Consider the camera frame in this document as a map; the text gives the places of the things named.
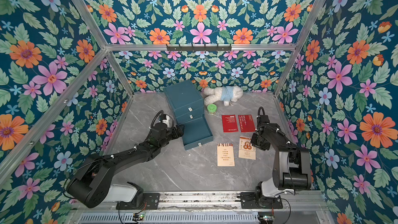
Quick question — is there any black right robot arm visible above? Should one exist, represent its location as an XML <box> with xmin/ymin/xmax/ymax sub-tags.
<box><xmin>251</xmin><ymin>114</ymin><xmax>312</xmax><ymax>208</ymax></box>

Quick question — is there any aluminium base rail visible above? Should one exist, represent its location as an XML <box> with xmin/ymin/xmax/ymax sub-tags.
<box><xmin>94</xmin><ymin>190</ymin><xmax>330</xmax><ymax>214</ymax></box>

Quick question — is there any green small jar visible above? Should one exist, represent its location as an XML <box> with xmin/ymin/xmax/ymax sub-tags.
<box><xmin>207</xmin><ymin>104</ymin><xmax>217</xmax><ymax>115</ymax></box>

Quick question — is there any beige postcard with orange emblem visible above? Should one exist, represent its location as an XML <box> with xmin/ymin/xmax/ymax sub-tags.
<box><xmin>238</xmin><ymin>136</ymin><xmax>256</xmax><ymax>160</ymax></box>

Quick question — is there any white plush toy dog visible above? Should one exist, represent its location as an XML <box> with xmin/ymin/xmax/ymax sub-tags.
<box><xmin>203</xmin><ymin>86</ymin><xmax>244</xmax><ymax>106</ymax></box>

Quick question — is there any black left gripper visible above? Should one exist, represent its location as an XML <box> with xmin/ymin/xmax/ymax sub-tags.
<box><xmin>158</xmin><ymin>123</ymin><xmax>185</xmax><ymax>149</ymax></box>

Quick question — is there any black hook rail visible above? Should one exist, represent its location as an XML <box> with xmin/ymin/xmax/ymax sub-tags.
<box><xmin>166</xmin><ymin>44</ymin><xmax>232</xmax><ymax>52</ymax></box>

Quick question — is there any teal drawer cabinet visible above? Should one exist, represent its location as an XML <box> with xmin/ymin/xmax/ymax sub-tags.
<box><xmin>163</xmin><ymin>80</ymin><xmax>214</xmax><ymax>150</ymax></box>

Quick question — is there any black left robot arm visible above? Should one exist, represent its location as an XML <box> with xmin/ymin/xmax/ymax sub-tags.
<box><xmin>66</xmin><ymin>123</ymin><xmax>184</xmax><ymax>208</ymax></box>

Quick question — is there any red postcard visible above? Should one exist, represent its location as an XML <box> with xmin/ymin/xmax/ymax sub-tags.
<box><xmin>222</xmin><ymin>115</ymin><xmax>238</xmax><ymax>133</ymax></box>
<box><xmin>238</xmin><ymin>115</ymin><xmax>256</xmax><ymax>133</ymax></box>

